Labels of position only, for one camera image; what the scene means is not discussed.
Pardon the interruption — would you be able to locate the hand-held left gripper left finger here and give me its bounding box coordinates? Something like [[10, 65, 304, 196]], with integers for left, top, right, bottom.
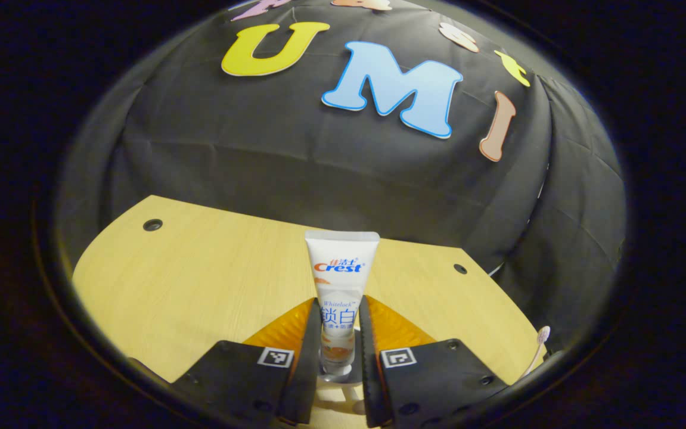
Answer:
[[170, 298, 322, 427]]

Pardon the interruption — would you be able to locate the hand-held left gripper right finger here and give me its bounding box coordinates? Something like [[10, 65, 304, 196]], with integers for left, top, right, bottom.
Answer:
[[359, 295, 510, 428]]

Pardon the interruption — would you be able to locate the white toothpaste tube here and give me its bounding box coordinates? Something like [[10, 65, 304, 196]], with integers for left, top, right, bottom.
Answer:
[[305, 231, 380, 382]]

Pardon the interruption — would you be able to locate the white toothbrush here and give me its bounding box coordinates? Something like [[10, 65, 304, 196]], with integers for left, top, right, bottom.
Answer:
[[519, 326, 551, 382]]

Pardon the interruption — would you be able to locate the wooden desktop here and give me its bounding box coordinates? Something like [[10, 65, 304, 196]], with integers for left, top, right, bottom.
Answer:
[[73, 195, 546, 427]]

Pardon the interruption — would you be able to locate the black backdrop cloth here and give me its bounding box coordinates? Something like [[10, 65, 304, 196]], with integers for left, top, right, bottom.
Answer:
[[57, 0, 628, 358]]

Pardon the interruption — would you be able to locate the white cable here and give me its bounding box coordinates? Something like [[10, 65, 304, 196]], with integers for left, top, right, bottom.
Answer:
[[489, 161, 552, 276]]

